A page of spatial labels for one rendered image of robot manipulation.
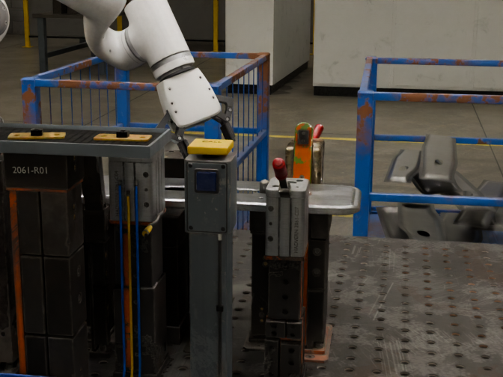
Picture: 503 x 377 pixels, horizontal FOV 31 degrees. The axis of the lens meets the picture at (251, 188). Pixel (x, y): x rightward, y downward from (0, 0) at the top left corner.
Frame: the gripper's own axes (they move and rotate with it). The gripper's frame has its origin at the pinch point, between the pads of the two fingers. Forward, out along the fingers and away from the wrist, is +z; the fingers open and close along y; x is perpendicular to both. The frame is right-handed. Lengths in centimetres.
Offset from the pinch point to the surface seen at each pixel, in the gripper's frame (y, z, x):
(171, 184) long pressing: 8.9, 3.5, -3.8
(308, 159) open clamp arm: -17.4, 10.0, 1.8
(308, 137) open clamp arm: -19.0, 5.9, 2.9
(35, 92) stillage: -18, -64, -191
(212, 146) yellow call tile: 15.4, 3.7, 40.0
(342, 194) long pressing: -15.0, 18.8, 13.1
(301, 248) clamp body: 2.7, 23.7, 25.5
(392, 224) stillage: -146, 46, -202
